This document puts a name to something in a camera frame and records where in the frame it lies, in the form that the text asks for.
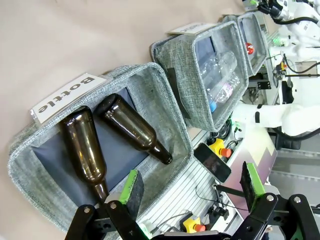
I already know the brown glass bottle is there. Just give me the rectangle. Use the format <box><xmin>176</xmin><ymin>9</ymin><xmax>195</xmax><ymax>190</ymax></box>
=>
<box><xmin>61</xmin><ymin>105</ymin><xmax>111</xmax><ymax>205</ymax></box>
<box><xmin>96</xmin><ymin>93</ymin><xmax>174</xmax><ymax>165</ymax></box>

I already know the yellow emergency stop button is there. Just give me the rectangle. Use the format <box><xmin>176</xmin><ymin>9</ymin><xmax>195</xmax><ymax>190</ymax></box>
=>
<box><xmin>208</xmin><ymin>138</ymin><xmax>232</xmax><ymax>158</ymax></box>
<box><xmin>183</xmin><ymin>216</ymin><xmax>207</xmax><ymax>233</ymax></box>

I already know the grey fabric basket can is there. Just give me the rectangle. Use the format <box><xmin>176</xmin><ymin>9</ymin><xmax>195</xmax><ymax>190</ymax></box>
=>
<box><xmin>222</xmin><ymin>11</ymin><xmax>270</xmax><ymax>76</ymax></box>

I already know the grey fabric basket plastic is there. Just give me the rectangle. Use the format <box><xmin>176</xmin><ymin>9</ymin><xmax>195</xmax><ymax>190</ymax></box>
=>
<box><xmin>149</xmin><ymin>20</ymin><xmax>250</xmax><ymax>132</ymax></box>

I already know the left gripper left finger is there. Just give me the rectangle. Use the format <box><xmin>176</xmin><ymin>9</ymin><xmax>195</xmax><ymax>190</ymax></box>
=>
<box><xmin>65</xmin><ymin>169</ymin><xmax>151</xmax><ymax>240</ymax></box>

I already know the pink label water bottle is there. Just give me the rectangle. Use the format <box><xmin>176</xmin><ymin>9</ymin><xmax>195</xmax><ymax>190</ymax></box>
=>
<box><xmin>206</xmin><ymin>72</ymin><xmax>242</xmax><ymax>113</ymax></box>

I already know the thin black cable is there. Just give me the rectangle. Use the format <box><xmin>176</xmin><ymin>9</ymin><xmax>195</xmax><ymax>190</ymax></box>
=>
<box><xmin>194</xmin><ymin>184</ymin><xmax>248</xmax><ymax>211</ymax></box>

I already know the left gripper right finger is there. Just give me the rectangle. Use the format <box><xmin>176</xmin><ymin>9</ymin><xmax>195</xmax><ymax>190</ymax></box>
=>
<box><xmin>231</xmin><ymin>161</ymin><xmax>319</xmax><ymax>240</ymax></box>

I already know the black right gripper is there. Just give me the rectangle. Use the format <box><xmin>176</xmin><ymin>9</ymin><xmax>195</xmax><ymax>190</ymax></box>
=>
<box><xmin>257</xmin><ymin>0</ymin><xmax>285</xmax><ymax>19</ymax></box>

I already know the clear plastic bottle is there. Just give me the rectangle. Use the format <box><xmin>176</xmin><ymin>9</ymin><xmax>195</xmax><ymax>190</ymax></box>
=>
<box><xmin>199</xmin><ymin>51</ymin><xmax>238</xmax><ymax>86</ymax></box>

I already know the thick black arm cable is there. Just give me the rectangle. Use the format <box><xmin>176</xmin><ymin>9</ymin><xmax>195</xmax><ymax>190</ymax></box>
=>
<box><xmin>273</xmin><ymin>128</ymin><xmax>320</xmax><ymax>151</ymax></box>

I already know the white plastic label card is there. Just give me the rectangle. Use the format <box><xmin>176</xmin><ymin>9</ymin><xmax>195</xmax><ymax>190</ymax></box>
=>
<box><xmin>167</xmin><ymin>22</ymin><xmax>217</xmax><ymax>35</ymax></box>

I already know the black cable connector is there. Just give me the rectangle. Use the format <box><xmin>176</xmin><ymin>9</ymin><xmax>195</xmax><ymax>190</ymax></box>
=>
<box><xmin>208</xmin><ymin>203</ymin><xmax>230</xmax><ymax>219</ymax></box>

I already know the black smartphone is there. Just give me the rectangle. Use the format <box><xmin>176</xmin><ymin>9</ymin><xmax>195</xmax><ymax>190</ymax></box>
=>
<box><xmin>194</xmin><ymin>142</ymin><xmax>232</xmax><ymax>183</ymax></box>

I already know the pastel control cabinet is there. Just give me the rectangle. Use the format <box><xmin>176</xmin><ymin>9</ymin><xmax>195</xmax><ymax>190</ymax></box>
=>
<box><xmin>212</xmin><ymin>122</ymin><xmax>278</xmax><ymax>221</ymax></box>

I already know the grey fabric basket bottle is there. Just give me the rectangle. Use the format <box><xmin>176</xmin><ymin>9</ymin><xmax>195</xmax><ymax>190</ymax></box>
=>
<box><xmin>7</xmin><ymin>61</ymin><xmax>193</xmax><ymax>232</ymax></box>

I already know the white bottle label card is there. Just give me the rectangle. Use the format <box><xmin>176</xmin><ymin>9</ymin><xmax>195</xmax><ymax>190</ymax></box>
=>
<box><xmin>31</xmin><ymin>72</ymin><xmax>108</xmax><ymax>125</ymax></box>

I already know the aluminium drink can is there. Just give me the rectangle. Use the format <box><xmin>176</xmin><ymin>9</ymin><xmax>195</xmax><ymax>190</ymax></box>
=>
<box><xmin>244</xmin><ymin>41</ymin><xmax>255</xmax><ymax>55</ymax></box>

